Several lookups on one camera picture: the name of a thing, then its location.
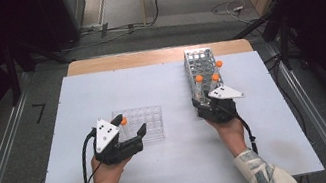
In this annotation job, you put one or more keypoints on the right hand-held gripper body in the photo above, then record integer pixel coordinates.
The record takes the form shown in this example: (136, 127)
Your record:
(222, 111)

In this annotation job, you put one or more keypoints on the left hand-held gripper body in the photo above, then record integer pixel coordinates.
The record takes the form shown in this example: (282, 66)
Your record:
(106, 135)

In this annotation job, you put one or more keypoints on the orange capped plastic tube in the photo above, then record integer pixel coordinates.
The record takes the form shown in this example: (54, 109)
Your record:
(219, 64)
(124, 121)
(198, 78)
(215, 77)

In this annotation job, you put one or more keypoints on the clear acrylic tube rack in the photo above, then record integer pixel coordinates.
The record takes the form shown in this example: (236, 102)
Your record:
(152, 120)

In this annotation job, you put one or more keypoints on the white metal tube rack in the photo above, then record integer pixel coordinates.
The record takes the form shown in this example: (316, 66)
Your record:
(201, 61)

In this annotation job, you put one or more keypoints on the person's right hand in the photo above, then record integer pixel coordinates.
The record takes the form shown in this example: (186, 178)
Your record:
(233, 136)

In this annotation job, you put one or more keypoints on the person's left hand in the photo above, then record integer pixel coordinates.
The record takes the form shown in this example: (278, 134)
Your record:
(108, 177)

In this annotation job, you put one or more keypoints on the black stand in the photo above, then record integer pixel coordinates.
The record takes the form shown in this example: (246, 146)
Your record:
(282, 40)
(12, 74)

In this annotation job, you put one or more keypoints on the white power strip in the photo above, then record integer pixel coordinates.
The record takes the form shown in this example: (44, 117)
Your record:
(92, 27)

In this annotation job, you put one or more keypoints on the black cabinet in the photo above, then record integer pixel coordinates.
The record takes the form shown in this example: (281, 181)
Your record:
(62, 14)

